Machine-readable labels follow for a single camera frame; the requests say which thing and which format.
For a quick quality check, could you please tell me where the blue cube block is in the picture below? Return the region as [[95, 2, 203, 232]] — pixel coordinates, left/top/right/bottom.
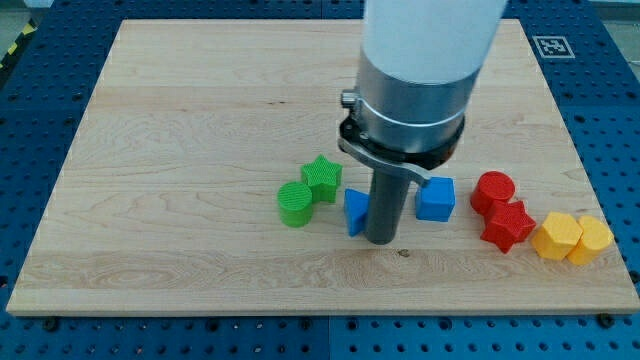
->
[[415, 177, 456, 222]]

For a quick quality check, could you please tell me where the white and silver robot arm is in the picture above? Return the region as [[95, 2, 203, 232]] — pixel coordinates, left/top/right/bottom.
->
[[340, 0, 506, 184]]

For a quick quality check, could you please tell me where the red star block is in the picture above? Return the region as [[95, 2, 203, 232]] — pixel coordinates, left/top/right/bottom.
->
[[480, 201, 537, 253]]

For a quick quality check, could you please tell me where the green cylinder block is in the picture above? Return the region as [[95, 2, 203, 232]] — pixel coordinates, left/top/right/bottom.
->
[[277, 182, 313, 228]]

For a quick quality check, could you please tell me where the yellow cylinder block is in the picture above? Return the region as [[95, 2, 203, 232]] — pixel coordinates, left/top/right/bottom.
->
[[567, 215, 614, 266]]

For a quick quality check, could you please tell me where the blue triangle block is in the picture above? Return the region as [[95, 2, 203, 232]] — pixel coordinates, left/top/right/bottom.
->
[[344, 189, 369, 237]]

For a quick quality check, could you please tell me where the white fiducial marker tag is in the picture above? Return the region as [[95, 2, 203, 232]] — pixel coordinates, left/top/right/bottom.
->
[[533, 35, 575, 59]]

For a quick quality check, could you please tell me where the red cylinder block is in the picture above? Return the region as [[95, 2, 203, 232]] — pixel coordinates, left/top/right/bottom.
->
[[470, 171, 516, 215]]

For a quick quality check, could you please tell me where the green star block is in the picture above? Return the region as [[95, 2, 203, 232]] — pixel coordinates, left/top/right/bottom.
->
[[301, 154, 343, 203]]

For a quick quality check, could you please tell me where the yellow hexagon block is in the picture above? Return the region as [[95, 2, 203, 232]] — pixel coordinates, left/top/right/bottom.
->
[[531, 211, 583, 261]]

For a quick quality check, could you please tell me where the light wooden board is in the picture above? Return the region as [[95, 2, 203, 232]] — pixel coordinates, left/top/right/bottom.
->
[[7, 20, 639, 317]]

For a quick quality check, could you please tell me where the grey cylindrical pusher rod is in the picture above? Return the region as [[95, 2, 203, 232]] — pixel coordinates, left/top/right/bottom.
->
[[364, 170, 410, 245]]

